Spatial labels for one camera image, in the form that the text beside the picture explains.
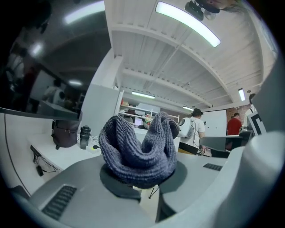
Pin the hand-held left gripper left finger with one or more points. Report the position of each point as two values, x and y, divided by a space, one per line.
89 189

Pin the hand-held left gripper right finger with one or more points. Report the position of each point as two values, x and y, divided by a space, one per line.
200 176

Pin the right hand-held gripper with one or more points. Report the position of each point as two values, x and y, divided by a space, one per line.
271 100

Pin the grey knitted cloth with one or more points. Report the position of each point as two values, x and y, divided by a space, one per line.
138 160

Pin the ceiling tube light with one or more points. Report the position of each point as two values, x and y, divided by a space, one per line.
189 24
241 94
188 108
143 94

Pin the brown wooden table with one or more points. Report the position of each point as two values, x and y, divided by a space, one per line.
222 140

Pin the white domed backpack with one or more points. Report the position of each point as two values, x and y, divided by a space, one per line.
186 129

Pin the black power adapter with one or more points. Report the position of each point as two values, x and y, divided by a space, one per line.
40 171

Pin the whiteboard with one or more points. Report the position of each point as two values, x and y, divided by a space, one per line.
214 122

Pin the dark backpack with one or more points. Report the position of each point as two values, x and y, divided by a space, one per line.
66 133

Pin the black under-desk socket strip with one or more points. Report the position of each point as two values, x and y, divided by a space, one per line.
36 150

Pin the grey partition panel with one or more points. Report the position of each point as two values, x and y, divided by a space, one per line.
102 107

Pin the white shelf rack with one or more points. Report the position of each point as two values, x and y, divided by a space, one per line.
133 109

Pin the person's face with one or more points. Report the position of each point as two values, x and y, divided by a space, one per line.
212 5

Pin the large black curved monitor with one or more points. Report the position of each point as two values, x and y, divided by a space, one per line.
44 66

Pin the black head-worn camera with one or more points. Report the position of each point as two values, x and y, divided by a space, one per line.
193 9

